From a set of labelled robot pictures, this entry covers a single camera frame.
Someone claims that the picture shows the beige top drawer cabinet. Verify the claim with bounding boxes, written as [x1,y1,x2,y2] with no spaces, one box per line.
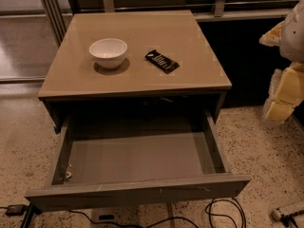
[38,10,231,127]

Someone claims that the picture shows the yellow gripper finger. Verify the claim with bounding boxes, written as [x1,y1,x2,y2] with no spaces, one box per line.
[264,62,304,124]
[259,22,283,47]

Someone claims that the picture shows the open grey top drawer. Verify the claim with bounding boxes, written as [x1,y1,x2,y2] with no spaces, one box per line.
[26,110,250,212]

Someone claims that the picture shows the looped black cable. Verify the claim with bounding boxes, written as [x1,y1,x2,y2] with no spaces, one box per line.
[204,197,247,228]

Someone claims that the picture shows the black floor cable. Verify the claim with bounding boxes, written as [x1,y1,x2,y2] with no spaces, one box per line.
[67,208,200,228]

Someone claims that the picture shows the white ceramic bowl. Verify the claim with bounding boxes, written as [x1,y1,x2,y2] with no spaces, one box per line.
[89,38,128,69]

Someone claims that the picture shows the white power strip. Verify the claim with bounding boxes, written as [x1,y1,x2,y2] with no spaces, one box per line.
[271,200,304,222]

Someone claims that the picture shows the black power adapter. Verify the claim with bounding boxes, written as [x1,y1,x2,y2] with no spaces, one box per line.
[6,204,27,217]

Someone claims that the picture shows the metal railing frame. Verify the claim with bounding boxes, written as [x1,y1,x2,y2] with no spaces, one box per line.
[41,0,300,41]

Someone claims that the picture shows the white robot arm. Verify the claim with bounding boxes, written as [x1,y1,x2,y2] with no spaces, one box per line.
[259,0,304,124]

